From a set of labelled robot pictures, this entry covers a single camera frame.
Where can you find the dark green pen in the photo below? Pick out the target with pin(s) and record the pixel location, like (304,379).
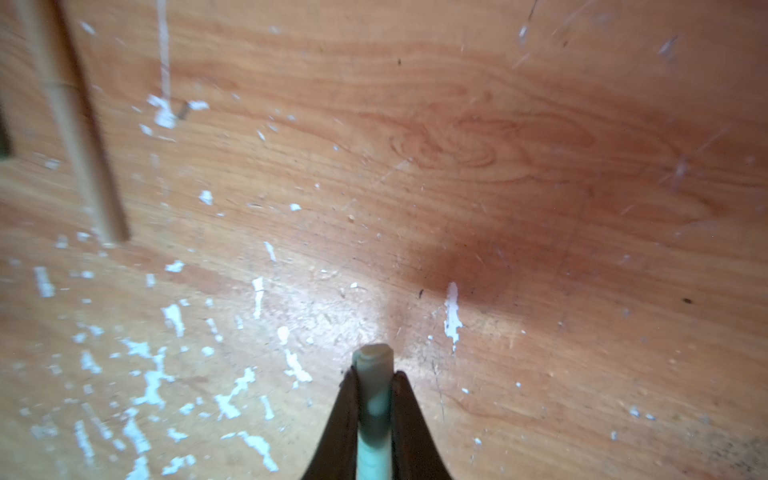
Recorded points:
(6,148)

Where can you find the light green pen cap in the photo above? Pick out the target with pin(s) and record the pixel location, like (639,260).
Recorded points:
(374,366)

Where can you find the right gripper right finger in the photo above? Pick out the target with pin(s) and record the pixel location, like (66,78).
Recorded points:
(414,452)

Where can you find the beige pen cap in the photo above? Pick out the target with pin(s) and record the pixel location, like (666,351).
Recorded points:
(47,38)

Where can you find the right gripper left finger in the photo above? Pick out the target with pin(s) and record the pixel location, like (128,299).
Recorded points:
(335,457)

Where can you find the beige pen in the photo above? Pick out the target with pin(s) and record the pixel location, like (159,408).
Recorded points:
(90,166)

